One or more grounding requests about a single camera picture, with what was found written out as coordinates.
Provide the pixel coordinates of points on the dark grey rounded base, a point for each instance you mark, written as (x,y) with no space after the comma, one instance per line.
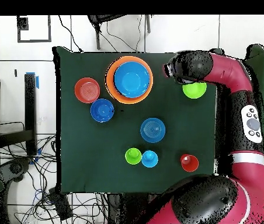
(15,168)

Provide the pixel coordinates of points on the black metal stand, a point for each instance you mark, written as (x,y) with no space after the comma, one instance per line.
(97,35)

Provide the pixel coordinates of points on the light blue cup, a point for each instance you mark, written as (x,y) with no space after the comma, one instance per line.
(149,158)

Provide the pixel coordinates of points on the black power strip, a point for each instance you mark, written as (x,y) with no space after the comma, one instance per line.
(59,205)

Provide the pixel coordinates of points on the green bowl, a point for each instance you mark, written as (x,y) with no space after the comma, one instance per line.
(194,91)

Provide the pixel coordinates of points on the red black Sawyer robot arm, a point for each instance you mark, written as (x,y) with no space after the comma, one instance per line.
(234,74)

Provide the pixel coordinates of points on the dark green table cloth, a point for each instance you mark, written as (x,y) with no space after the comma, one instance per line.
(87,151)

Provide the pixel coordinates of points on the large yellow-orange bowl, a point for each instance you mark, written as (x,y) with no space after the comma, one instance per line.
(111,93)

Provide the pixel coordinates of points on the black metal frame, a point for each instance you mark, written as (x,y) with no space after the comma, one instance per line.
(30,105)

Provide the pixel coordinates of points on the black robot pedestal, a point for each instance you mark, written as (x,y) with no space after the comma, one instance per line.
(127,207)

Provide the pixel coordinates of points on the orange-red ribbed bowl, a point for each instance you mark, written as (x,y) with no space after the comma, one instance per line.
(87,90)

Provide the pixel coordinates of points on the large light blue bowl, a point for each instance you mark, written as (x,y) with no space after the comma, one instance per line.
(132,79)

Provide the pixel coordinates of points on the dark blue bowl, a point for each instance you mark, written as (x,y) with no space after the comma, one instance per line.
(102,110)

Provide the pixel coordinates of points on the green cup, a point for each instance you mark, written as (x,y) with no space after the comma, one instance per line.
(133,156)

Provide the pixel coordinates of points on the orange-red cup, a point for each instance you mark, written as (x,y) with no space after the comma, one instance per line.
(189,162)

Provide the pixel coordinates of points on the medium blue ribbed bowl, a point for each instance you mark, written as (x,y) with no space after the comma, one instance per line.
(152,130)

